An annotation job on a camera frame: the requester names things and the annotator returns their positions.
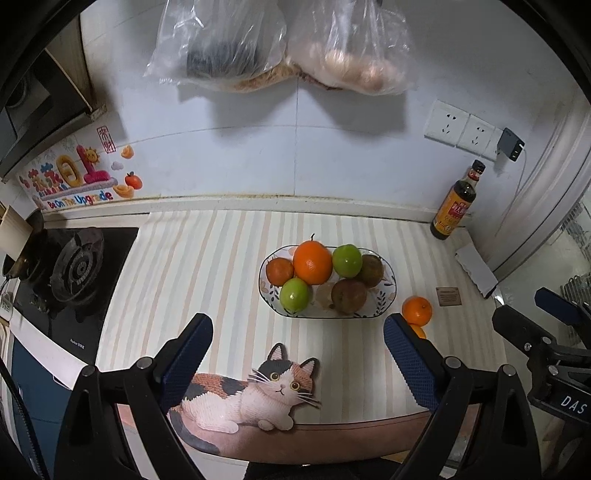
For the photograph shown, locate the orange with navel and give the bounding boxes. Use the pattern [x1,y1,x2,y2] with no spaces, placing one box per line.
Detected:
[402,296,433,327]

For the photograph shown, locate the green apple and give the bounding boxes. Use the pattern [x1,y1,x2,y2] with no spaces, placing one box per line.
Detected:
[280,277,312,314]
[332,244,363,278]

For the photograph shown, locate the calico cat decoration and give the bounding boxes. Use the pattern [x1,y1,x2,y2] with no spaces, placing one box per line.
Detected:
[168,343,321,456]

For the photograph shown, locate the brown label patch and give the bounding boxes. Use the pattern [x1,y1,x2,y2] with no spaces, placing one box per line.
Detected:
[436,287,462,307]

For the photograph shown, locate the floral oval ceramic plate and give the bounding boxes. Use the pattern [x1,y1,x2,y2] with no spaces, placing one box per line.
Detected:
[259,244,397,319]

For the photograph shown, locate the striped table mat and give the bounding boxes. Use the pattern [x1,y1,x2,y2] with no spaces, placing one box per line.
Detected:
[94,209,509,464]

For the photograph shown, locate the brown-green apple front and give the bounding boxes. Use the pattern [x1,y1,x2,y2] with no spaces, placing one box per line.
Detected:
[331,279,368,315]

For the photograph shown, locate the brown-green apple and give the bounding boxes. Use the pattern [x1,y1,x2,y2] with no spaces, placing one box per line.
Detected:
[331,279,368,315]
[358,254,384,288]

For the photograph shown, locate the brown-green apple back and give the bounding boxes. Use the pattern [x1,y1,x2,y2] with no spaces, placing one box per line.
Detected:
[358,254,384,288]

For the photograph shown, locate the white folded paper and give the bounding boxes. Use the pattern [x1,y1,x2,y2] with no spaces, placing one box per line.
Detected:
[455,244,498,299]

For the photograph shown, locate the blue cabinet door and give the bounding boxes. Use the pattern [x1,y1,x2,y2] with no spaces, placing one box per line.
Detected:
[10,339,70,479]

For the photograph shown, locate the black gas stove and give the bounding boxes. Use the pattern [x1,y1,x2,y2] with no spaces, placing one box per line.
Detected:
[14,227,138,364]

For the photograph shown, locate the small brown-orange fruit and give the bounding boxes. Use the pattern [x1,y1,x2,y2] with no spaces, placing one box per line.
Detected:
[266,258,294,287]

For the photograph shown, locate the orange with stem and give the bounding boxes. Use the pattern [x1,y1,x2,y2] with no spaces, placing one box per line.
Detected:
[293,237,332,286]

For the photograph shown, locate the soy sauce bottle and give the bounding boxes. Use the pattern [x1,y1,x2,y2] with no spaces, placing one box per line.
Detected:
[430,160,486,240]

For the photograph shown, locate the black charger plug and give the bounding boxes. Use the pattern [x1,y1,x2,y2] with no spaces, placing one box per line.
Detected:
[497,128,525,162]

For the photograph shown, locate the black range hood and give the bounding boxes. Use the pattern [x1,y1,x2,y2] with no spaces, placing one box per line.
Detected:
[1,16,104,178]

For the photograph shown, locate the plastic bag dark contents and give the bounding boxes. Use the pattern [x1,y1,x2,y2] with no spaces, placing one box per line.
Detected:
[144,1,290,92]

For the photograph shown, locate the plastic bag with eggs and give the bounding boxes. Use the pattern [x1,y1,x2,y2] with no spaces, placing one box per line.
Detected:
[287,1,418,96]

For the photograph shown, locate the colourful wall sticker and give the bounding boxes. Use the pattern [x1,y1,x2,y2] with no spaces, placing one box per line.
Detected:
[17,122,144,212]

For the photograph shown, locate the white wall socket right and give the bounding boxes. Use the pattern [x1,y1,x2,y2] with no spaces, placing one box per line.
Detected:
[456,115,502,161]

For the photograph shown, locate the white wall socket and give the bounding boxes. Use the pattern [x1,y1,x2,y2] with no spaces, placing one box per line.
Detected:
[456,115,502,161]
[424,100,470,147]

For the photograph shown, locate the white wall socket left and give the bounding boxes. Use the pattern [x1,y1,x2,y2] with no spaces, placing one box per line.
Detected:
[424,100,470,147]

